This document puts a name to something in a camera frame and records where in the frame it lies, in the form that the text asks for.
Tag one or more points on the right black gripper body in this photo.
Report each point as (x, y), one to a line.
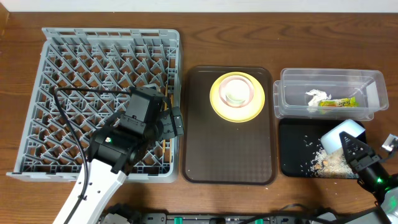
(375, 175)

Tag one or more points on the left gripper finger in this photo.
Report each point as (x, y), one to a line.
(165, 126)
(178, 121)

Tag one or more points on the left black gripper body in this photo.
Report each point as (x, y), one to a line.
(142, 130)

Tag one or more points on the food scraps rice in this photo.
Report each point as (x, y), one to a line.
(323, 165)

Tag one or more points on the light blue bowl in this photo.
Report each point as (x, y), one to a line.
(331, 140)

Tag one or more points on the yellow green snack wrapper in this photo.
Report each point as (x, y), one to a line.
(344, 102)

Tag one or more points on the white tissue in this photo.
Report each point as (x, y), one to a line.
(317, 97)

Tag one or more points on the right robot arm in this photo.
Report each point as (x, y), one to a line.
(387, 201)

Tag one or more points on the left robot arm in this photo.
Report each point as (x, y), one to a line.
(122, 141)

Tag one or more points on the grey dishwasher rack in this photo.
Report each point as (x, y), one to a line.
(82, 79)

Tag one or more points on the dark brown serving tray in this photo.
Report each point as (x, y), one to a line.
(217, 151)

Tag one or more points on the black tray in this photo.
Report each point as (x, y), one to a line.
(291, 133)

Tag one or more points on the white cup in bowl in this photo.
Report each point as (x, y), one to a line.
(237, 98)

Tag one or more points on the pink bowl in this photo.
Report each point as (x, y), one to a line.
(236, 83)

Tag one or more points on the yellow plate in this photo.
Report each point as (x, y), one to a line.
(238, 115)

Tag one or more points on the clear plastic bin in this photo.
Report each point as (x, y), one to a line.
(367, 86)

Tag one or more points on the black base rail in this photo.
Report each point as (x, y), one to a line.
(122, 213)

